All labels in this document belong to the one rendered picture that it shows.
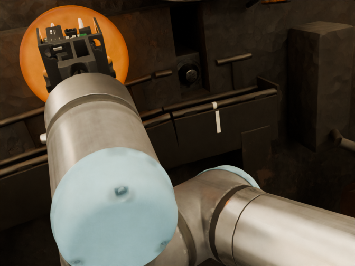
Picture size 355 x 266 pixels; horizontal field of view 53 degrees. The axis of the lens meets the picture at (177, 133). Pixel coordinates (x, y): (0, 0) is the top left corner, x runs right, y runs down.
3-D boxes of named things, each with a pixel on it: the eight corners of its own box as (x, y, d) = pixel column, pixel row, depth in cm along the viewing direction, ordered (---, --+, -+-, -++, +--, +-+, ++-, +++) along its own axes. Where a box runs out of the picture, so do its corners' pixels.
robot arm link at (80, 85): (147, 155, 38) (54, 181, 36) (136, 129, 42) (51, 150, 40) (135, 83, 32) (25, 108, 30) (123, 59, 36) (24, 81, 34)
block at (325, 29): (284, 136, 80) (283, 26, 70) (315, 127, 82) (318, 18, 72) (315, 156, 70) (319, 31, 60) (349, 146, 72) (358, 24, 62)
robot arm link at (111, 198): (59, 297, 27) (46, 207, 21) (49, 181, 36) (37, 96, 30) (178, 268, 30) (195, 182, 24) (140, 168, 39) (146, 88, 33)
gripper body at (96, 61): (96, 14, 44) (116, 57, 35) (109, 75, 50) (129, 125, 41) (33, 26, 43) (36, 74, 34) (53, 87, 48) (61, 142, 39)
